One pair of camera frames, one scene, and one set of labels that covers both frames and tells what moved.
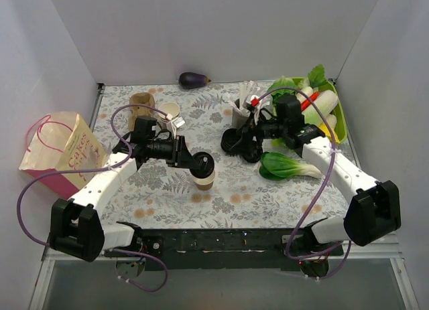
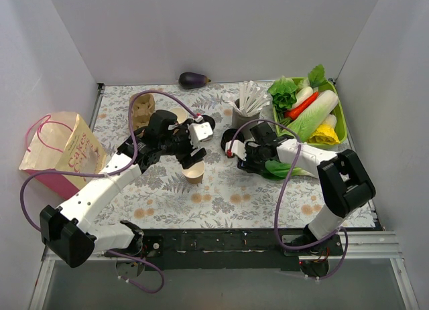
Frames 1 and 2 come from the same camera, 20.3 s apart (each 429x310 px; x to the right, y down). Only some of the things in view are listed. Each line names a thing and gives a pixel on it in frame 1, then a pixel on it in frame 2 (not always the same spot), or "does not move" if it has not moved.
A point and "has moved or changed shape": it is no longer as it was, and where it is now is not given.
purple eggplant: x=191 y=80 does not move
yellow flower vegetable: x=324 y=128 does not move
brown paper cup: x=205 y=183 has moved or changed shape
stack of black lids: x=229 y=137 does not move
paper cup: x=169 y=108 has moved or changed shape
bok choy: x=277 y=167 does not move
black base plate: x=228 y=250 does not move
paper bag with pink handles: x=60 y=142 does not move
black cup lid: x=206 y=165 → x=206 y=118
